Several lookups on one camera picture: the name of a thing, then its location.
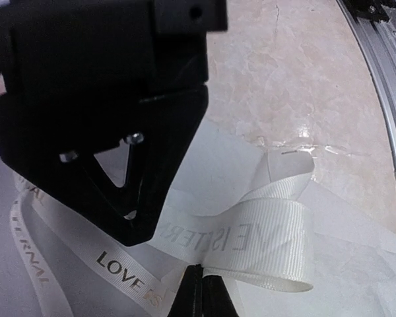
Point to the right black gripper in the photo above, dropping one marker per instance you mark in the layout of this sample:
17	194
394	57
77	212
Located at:
58	49

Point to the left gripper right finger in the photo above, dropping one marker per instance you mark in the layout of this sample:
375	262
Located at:
216	299

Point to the cream printed ribbon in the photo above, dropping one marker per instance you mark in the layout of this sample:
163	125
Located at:
264	240

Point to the front aluminium rail base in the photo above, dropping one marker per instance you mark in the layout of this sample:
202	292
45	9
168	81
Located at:
373	24

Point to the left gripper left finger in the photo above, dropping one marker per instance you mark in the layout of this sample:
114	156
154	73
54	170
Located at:
191	292

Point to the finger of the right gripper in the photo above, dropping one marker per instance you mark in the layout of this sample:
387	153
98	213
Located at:
110	160

